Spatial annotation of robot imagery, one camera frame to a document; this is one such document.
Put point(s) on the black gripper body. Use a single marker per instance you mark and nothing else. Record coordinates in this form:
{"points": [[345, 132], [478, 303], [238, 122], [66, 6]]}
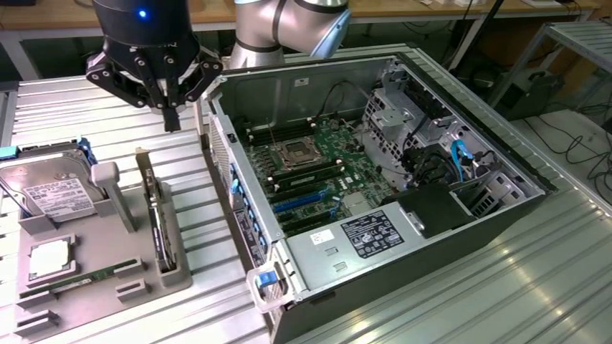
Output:
{"points": [[143, 32]]}

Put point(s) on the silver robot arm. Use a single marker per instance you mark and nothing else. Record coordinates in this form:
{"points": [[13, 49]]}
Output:
{"points": [[287, 28]]}

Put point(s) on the blue disk caddy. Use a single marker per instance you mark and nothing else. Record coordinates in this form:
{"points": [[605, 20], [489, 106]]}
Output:
{"points": [[49, 148]]}

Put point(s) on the CPU socket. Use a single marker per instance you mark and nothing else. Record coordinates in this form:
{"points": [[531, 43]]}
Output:
{"points": [[298, 153]]}

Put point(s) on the silver hard disk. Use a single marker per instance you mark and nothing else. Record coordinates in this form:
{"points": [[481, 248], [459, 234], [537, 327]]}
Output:
{"points": [[53, 190]]}

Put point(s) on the black graphics card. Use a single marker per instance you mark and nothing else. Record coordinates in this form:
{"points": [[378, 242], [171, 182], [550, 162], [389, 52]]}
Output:
{"points": [[155, 200]]}

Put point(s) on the installed black RAM stick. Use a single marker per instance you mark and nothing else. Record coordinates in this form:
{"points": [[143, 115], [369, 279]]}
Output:
{"points": [[306, 176]]}

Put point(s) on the green motherboard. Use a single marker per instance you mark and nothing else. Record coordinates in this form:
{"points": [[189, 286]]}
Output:
{"points": [[330, 168]]}

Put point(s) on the blue expansion slot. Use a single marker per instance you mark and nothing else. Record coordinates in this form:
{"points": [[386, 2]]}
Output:
{"points": [[299, 201]]}

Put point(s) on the metal disk bay cage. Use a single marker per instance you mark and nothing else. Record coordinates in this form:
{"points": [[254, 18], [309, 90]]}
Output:
{"points": [[393, 129]]}

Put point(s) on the open black PC case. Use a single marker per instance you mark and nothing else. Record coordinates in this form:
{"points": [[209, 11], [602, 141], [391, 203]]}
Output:
{"points": [[383, 186]]}

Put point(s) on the grey parts rack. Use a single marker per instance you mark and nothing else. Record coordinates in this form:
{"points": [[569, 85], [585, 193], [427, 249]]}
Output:
{"points": [[95, 265]]}

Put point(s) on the silver CPU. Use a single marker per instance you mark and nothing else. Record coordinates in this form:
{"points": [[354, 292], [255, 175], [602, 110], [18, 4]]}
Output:
{"points": [[50, 261]]}

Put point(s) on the green RAM stick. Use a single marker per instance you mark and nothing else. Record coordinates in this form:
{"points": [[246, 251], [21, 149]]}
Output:
{"points": [[91, 275]]}

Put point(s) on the grey power supply unit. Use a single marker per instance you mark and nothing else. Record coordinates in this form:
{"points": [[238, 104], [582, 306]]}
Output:
{"points": [[363, 243]]}

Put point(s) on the blue case latch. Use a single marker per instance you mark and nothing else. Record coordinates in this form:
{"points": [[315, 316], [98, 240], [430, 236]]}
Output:
{"points": [[267, 279]]}

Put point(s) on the black plastic shroud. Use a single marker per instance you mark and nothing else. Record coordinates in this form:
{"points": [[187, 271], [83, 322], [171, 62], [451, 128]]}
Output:
{"points": [[433, 209]]}

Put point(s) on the black box on floor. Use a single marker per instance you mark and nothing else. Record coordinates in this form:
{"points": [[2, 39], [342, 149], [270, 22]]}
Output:
{"points": [[531, 95]]}

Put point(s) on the metal frame shelf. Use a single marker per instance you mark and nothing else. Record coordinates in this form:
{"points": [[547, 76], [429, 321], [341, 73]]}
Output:
{"points": [[574, 46]]}

